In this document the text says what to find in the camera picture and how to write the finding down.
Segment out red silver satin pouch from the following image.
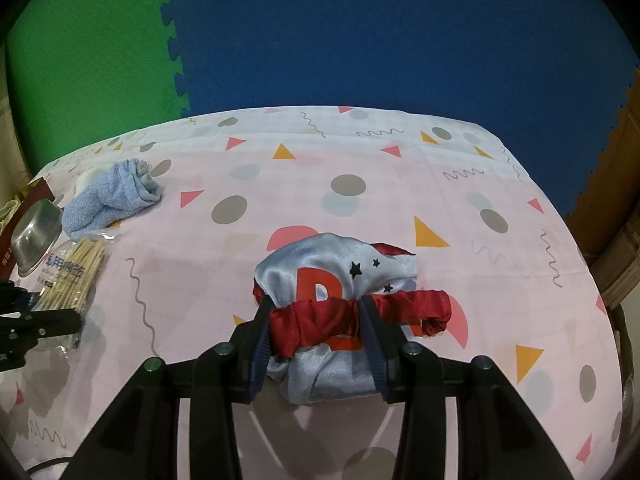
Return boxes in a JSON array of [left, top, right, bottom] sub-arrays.
[[253, 233, 452, 405]]

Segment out stainless steel bowl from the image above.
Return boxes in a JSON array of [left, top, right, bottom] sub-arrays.
[[11, 198, 62, 278]]

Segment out patterned pink tablecloth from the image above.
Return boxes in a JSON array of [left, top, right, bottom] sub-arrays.
[[0, 104, 626, 480]]

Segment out gold red tin box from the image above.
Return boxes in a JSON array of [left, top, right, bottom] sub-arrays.
[[1, 178, 61, 281]]

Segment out white folded sock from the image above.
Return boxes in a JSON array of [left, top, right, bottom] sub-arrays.
[[75, 167, 105, 196]]

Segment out light blue towel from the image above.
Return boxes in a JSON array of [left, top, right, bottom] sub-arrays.
[[62, 158, 163, 240]]

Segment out green foam mat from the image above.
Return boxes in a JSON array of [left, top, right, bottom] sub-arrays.
[[6, 0, 190, 172]]

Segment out brown foam mat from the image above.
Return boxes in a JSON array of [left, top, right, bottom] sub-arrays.
[[565, 70, 639, 264]]

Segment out blue foam mat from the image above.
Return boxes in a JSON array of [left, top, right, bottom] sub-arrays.
[[160, 0, 639, 214]]

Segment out black cable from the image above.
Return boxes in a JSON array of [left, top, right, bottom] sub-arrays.
[[24, 456, 76, 478]]

